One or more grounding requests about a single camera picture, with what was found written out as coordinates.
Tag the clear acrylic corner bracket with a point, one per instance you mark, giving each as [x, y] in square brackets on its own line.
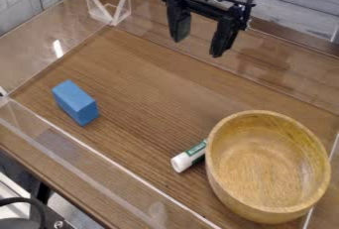
[109, 13]

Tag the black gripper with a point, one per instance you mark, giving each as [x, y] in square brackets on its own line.
[213, 9]

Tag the green and white marker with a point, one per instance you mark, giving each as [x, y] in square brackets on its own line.
[190, 157]

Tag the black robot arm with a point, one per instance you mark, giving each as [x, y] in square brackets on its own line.
[231, 14]

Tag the blue rectangular block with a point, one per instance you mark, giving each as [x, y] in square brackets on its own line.
[75, 102]

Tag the brown wooden bowl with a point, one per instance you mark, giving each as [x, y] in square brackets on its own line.
[267, 166]

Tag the clear acrylic front barrier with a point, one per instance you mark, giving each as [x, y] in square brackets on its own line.
[111, 193]

